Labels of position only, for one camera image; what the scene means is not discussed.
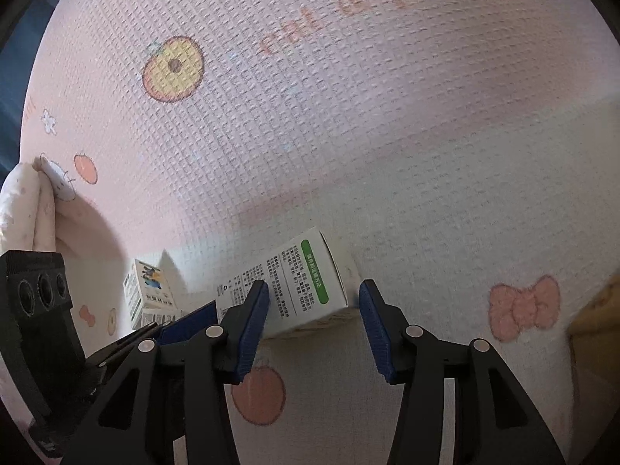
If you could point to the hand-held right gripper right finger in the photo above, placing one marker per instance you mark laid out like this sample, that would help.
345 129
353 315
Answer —
380 334

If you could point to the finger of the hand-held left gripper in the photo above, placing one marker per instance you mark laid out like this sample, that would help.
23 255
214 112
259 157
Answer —
189 324

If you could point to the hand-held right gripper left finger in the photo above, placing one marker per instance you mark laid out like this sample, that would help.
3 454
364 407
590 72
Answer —
252 329

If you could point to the white carton with cartoon print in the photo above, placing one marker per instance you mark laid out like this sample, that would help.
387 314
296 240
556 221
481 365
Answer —
300 281
150 290

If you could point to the printed pink blanket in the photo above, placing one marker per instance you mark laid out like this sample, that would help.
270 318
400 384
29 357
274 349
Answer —
339 131

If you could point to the dark blue cloth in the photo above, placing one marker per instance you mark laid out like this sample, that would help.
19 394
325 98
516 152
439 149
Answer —
9 121

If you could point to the yellow object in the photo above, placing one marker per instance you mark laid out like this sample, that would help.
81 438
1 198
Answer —
593 315

